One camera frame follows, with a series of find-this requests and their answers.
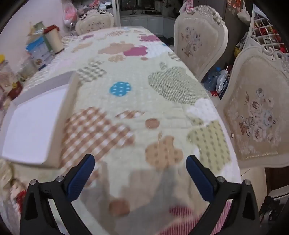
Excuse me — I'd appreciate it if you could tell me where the cream cylinder red lid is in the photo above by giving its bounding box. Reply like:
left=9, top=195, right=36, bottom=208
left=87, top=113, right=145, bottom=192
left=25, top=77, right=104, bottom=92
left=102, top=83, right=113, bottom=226
left=44, top=24, right=64, bottom=54

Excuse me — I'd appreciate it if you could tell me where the middle ornate cream chair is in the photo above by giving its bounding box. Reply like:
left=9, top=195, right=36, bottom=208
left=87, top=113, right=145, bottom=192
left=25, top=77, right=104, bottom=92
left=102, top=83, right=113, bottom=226
left=174, top=5, right=229, bottom=81

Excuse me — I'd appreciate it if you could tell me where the yellow lid clear jar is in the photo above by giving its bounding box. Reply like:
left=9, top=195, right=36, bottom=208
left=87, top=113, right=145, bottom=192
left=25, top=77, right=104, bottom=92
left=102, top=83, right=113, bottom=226
left=0, top=54, right=23, bottom=100

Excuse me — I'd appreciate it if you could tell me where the white lattice shelf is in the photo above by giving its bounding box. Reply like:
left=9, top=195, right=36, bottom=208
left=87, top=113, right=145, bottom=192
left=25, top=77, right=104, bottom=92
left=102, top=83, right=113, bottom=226
left=244, top=4, right=288, bottom=54

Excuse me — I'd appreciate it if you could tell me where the patchwork quilted tablecloth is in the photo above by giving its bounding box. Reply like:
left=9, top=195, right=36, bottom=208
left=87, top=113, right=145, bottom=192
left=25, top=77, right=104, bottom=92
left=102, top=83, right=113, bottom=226
left=1, top=26, right=241, bottom=234

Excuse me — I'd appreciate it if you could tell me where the far ornate cream chair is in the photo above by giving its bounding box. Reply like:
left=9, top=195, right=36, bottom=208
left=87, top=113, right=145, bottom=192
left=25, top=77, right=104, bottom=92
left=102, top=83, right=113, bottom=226
left=75, top=9, right=115, bottom=35

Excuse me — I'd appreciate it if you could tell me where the blue camel milk powder can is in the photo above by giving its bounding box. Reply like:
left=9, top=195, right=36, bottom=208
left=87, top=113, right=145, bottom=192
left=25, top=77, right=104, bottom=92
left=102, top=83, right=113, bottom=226
left=26, top=36, right=52, bottom=70

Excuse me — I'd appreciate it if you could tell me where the ornate cream chair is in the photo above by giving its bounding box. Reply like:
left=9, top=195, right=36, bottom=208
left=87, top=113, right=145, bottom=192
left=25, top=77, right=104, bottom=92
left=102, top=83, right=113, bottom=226
left=217, top=46, right=288, bottom=168
left=75, top=9, right=115, bottom=35
left=174, top=5, right=229, bottom=81

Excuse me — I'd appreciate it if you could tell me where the white shallow tray box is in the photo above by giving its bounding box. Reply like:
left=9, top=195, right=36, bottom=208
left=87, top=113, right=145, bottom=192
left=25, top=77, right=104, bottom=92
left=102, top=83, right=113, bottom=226
left=1, top=71, right=79, bottom=168

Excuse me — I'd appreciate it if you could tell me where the near ornate cream chair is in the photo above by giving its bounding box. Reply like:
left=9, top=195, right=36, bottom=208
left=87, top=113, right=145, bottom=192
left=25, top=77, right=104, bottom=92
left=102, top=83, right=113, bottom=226
left=217, top=46, right=288, bottom=168

